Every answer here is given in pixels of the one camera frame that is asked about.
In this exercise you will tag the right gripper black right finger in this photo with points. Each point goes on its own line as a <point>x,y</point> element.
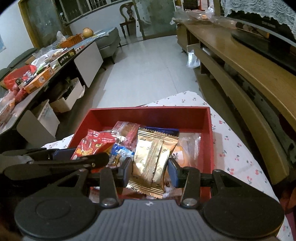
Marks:
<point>225,189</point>

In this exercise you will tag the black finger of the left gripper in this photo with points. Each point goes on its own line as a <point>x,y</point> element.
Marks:
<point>41,154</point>
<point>40,169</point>

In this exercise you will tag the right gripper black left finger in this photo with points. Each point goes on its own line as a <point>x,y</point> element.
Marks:
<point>108,180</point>

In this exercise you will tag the clear white bun packet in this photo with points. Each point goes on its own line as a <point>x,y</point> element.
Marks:
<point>187,152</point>

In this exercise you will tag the blue white snack packet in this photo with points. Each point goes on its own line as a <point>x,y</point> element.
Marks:
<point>118,154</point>

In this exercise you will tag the red popcorn snack packet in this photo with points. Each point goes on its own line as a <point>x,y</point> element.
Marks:
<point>93,143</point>

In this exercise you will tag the gold wafer snack packet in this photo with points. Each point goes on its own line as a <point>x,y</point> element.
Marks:
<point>150,159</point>

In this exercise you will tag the red transparent cake packet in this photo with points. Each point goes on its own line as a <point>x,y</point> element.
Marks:
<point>126,134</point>

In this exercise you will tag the purple blue snack packet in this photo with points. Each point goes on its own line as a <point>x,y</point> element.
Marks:
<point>170,131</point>

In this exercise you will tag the grey coffee table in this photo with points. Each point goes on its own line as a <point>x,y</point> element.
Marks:
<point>22,126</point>

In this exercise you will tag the white storage box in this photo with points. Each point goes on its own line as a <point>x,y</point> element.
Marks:
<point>67,100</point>

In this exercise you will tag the red cardboard box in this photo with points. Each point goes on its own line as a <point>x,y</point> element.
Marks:
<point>188,120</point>

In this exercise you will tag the orange cardboard box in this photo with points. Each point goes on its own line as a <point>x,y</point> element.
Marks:
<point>39,80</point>

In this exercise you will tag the red plastic bag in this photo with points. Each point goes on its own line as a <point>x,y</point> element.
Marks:
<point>10,79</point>

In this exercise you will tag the wooden tv cabinet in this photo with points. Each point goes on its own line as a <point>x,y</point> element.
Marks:
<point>262,92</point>

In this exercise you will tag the silver foil bag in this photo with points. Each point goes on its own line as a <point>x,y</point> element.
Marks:
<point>193,62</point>

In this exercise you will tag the orange basket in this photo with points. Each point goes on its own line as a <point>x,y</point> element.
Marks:
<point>71,41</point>

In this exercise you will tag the yellow round fruit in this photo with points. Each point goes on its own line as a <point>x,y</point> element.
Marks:
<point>87,32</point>

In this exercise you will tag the grey sofa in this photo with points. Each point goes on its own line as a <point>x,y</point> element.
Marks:
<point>108,42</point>

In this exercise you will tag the dark wooden chair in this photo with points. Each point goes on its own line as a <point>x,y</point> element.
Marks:
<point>128,15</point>

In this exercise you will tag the white lace cloth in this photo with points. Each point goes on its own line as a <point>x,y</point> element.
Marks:
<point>281,11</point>

